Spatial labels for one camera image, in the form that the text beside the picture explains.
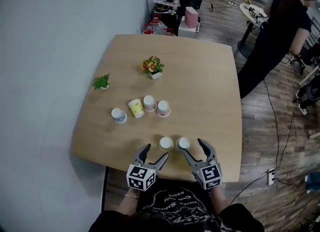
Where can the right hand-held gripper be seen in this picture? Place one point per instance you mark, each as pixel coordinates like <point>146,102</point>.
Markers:
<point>208,176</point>

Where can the pink box on floor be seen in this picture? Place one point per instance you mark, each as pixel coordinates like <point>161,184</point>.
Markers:
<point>191,17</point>

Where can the orange flower potted plant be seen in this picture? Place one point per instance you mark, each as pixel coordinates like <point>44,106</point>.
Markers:
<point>152,67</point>

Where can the pink printed paper cup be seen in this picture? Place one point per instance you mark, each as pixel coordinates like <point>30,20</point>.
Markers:
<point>149,103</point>
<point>163,108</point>

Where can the yellow printed paper cup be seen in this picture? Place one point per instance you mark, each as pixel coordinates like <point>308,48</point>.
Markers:
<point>136,109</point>
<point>166,143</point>

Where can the person's black printed shirt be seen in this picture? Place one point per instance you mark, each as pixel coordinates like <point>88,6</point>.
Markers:
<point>175,208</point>

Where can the white power strip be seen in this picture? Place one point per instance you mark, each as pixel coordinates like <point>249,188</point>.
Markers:
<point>270,176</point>

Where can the small white bottle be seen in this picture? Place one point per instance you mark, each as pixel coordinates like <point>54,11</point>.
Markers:
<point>175,4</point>

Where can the black equipment case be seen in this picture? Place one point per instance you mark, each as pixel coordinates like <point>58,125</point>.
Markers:
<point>165,16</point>

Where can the blue printed paper cup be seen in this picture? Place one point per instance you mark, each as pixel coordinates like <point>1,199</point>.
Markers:
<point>183,143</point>
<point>117,114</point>

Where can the round table with black base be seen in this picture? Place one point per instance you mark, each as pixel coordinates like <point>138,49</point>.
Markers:
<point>247,11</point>

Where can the person's right forearm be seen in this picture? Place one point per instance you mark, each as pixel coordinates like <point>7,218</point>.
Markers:
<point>218,198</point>

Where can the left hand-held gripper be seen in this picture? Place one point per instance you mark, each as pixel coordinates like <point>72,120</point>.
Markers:
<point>141,177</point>

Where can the small green potted plant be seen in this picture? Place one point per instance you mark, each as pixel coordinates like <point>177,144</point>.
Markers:
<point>101,82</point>

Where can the person's left forearm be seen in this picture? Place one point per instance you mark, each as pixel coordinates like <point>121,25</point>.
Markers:
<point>128,202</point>

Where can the white box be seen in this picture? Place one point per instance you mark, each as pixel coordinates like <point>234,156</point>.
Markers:
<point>187,31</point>

